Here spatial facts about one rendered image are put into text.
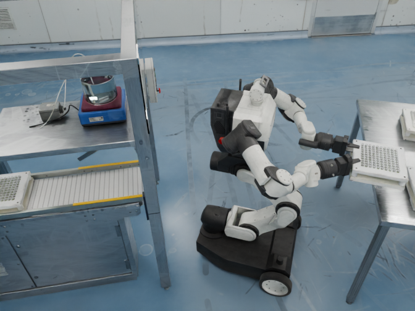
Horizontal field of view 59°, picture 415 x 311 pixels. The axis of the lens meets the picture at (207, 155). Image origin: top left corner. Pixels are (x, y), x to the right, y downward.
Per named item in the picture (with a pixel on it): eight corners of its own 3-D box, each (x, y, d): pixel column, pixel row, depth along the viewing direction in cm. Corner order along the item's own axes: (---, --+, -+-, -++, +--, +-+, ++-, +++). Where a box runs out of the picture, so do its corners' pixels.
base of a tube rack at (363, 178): (403, 190, 173) (405, 187, 172) (349, 180, 179) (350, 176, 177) (399, 157, 191) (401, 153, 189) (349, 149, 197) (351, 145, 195)
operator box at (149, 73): (155, 90, 271) (152, 57, 254) (157, 102, 258) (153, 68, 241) (147, 91, 270) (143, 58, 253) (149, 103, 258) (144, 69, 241)
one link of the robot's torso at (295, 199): (286, 226, 219) (229, 177, 207) (289, 204, 231) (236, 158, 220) (306, 216, 209) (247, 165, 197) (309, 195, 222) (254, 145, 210)
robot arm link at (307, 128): (314, 145, 195) (308, 131, 206) (317, 131, 190) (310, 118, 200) (301, 145, 195) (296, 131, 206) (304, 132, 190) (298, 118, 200)
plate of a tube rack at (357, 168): (407, 182, 170) (409, 179, 169) (351, 172, 176) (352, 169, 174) (402, 150, 188) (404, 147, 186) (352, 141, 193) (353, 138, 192)
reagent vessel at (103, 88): (118, 86, 173) (111, 49, 161) (118, 103, 161) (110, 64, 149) (85, 89, 171) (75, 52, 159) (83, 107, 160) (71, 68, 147)
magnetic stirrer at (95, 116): (126, 98, 182) (124, 82, 176) (127, 123, 166) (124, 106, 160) (85, 102, 179) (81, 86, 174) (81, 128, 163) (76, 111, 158)
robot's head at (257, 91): (247, 103, 177) (249, 87, 171) (252, 93, 184) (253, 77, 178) (261, 106, 175) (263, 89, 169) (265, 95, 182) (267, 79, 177)
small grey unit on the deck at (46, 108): (69, 110, 174) (65, 99, 170) (67, 119, 169) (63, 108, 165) (42, 113, 173) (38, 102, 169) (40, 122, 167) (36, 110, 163)
